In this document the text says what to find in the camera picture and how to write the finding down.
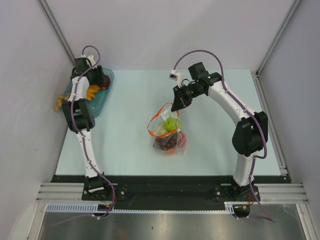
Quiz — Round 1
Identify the purple grape bunch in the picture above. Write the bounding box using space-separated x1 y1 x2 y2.
153 133 178 151

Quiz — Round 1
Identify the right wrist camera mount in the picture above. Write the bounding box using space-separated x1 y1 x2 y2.
169 69 184 88

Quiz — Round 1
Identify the clear zip top bag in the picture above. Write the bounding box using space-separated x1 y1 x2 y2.
147 102 187 155

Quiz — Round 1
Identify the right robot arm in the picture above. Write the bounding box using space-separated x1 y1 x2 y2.
169 62 268 201

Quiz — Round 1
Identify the yellow grape bunch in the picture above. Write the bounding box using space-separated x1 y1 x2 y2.
53 84 101 112

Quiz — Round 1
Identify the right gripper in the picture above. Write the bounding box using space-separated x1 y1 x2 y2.
172 83 205 112

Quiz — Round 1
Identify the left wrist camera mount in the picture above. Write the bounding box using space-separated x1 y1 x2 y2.
81 54 96 67

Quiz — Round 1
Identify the right corner aluminium post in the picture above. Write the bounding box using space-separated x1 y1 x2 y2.
256 0 303 76

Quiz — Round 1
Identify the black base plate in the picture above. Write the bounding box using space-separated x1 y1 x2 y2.
51 175 292 211

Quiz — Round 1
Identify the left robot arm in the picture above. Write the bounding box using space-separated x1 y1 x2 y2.
62 54 112 201

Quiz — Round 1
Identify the orange fruit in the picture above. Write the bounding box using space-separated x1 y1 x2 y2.
165 149 175 155

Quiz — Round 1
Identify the teal plastic basket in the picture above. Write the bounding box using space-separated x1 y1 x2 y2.
63 68 115 118

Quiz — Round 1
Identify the green cabbage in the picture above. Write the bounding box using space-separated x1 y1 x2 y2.
154 124 168 136

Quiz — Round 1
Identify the corner aluminium post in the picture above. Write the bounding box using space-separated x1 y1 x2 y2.
256 0 303 76
36 0 75 66

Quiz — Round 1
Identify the green apple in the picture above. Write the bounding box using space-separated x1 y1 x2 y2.
164 117 182 132

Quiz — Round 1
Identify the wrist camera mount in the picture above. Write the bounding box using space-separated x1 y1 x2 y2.
169 69 184 88
81 54 96 67

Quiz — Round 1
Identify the dark red plum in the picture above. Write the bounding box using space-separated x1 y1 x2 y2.
99 75 111 90

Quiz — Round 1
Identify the white cable duct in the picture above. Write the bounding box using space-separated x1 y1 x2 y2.
46 202 235 214

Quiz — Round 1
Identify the aluminium rail frame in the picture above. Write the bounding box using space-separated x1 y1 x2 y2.
36 183 309 204

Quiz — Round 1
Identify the red apple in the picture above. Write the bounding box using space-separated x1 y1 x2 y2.
178 132 187 148

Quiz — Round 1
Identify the left corner aluminium post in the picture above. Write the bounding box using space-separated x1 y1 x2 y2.
36 0 75 66

